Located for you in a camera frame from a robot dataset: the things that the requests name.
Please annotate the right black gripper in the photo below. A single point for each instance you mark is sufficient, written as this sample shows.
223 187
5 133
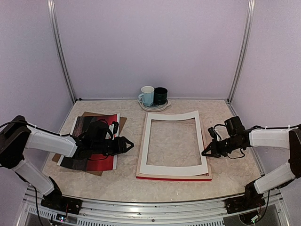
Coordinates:
215 151

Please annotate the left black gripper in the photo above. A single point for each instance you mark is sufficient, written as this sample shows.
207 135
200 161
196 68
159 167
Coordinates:
120 147

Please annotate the white mat board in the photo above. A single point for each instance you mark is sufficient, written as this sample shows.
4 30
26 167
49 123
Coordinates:
171 169

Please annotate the red and wood picture frame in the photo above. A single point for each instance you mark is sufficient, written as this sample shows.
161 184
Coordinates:
174 177

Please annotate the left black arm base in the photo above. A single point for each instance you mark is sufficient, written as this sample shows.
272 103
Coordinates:
56 201

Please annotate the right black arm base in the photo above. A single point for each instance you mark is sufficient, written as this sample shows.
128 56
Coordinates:
250 200

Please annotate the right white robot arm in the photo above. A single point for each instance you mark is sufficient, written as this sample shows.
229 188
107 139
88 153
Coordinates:
270 138

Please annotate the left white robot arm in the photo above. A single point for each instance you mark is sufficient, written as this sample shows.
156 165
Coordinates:
18 136

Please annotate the red and dark photo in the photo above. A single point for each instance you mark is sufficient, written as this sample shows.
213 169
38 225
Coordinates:
101 164

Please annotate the white plate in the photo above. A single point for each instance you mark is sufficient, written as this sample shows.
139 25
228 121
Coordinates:
154 107

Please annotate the light blue mug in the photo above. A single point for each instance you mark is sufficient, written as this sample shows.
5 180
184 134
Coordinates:
147 95

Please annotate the dark green mug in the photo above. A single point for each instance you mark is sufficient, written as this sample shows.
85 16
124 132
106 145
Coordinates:
160 95

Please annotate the brown backing board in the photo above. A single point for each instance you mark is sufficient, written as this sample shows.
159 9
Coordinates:
123 121

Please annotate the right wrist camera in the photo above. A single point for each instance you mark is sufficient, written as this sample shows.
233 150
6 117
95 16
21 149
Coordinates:
212 133

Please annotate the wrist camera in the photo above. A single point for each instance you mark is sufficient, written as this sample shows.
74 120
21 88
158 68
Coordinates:
212 133
115 125

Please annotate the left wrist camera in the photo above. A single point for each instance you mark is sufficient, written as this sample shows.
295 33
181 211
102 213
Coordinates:
115 125

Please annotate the right aluminium corner post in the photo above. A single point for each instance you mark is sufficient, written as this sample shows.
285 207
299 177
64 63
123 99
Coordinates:
243 49

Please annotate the aluminium corner post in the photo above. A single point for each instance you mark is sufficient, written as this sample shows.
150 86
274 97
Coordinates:
59 48
243 49

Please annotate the left aluminium corner post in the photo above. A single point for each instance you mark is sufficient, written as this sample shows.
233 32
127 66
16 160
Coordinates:
59 48

